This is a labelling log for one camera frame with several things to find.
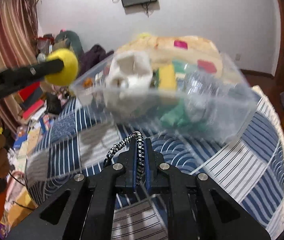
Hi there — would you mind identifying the yellow sponge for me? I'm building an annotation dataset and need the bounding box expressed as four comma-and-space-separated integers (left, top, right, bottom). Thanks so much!
158, 64, 177, 90

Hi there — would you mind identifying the dark purple garment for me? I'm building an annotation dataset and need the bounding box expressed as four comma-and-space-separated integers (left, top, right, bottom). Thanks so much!
81, 44, 114, 73

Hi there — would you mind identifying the blue white patterned bedsheet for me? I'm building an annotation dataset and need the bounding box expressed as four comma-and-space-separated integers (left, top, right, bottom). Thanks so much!
24, 85, 284, 240

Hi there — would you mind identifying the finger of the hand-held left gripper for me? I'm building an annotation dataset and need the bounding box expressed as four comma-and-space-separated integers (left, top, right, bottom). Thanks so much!
0, 58, 65, 110

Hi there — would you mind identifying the silver glitter cloth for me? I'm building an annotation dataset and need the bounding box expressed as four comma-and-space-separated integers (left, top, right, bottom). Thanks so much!
182, 70, 232, 123

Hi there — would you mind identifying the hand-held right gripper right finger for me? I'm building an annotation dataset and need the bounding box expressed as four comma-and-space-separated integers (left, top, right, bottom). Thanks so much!
145, 139, 270, 240

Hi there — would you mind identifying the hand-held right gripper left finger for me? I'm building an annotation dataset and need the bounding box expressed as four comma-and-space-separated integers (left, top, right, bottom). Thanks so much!
6, 139, 139, 240

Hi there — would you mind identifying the white fabric item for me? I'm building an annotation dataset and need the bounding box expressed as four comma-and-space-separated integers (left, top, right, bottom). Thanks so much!
104, 51, 154, 118

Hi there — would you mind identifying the green knitted glove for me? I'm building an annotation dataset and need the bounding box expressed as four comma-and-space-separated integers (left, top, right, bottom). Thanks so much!
159, 100, 207, 133

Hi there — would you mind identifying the black white braided band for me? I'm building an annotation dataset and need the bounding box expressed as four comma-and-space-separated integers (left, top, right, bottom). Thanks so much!
103, 131, 145, 187

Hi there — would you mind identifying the striped brown curtain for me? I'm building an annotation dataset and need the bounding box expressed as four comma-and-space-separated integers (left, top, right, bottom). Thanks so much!
0, 0, 39, 135

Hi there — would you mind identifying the clear plastic storage box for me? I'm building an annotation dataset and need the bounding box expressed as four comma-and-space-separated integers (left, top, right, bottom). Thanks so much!
69, 50, 257, 145

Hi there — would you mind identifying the yellow pompom ball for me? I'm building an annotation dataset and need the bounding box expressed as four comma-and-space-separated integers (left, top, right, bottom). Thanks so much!
44, 49, 79, 85

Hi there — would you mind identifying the black monitor cable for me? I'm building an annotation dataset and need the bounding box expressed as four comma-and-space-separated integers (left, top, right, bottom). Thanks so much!
142, 2, 152, 18

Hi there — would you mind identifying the yellow blanket with coloured patches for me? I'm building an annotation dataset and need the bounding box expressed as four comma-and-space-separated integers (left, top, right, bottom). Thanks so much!
117, 34, 224, 80

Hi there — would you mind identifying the pile of books and papers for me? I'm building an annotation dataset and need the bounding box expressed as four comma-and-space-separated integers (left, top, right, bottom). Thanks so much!
0, 82, 55, 230

